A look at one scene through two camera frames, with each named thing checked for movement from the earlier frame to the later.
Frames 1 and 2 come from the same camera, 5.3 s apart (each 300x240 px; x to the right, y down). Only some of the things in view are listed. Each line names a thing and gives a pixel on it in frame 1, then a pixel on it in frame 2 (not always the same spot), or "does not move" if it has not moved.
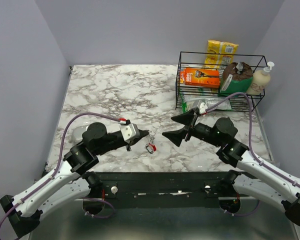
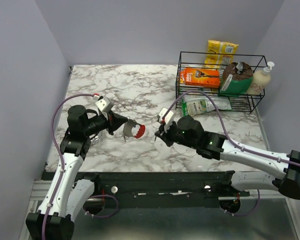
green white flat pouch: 189,102 does not move
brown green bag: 237,77 does not move
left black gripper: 142,134 → 114,121
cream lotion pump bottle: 260,80 does not move
